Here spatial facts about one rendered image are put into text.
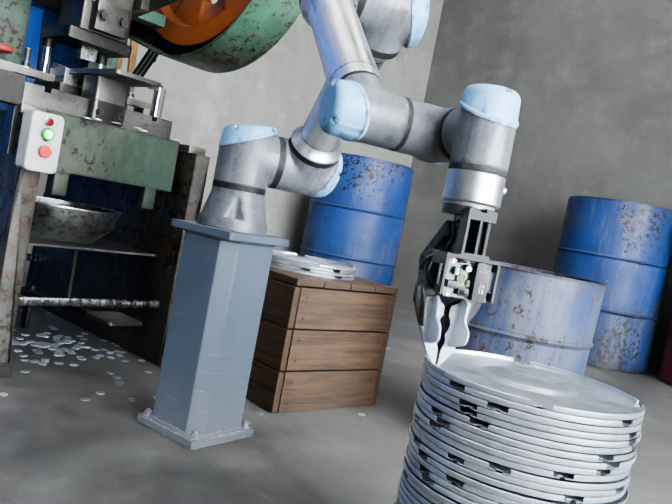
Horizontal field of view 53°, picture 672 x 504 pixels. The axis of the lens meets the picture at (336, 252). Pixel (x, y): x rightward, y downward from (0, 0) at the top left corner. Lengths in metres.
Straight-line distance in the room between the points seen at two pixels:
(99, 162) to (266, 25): 0.66
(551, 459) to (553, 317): 0.86
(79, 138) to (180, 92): 1.90
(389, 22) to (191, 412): 0.86
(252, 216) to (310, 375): 0.54
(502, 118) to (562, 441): 0.39
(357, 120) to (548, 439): 0.45
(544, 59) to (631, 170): 0.99
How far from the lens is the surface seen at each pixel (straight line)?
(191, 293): 1.44
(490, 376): 0.93
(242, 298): 1.43
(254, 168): 1.43
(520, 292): 1.64
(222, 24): 2.20
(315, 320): 1.75
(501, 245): 4.77
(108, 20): 2.03
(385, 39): 1.27
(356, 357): 1.89
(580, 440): 0.85
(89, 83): 1.96
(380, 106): 0.90
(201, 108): 3.78
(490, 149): 0.86
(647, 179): 4.49
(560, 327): 1.69
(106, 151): 1.88
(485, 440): 0.85
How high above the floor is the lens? 0.52
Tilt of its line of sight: 3 degrees down
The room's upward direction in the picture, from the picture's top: 11 degrees clockwise
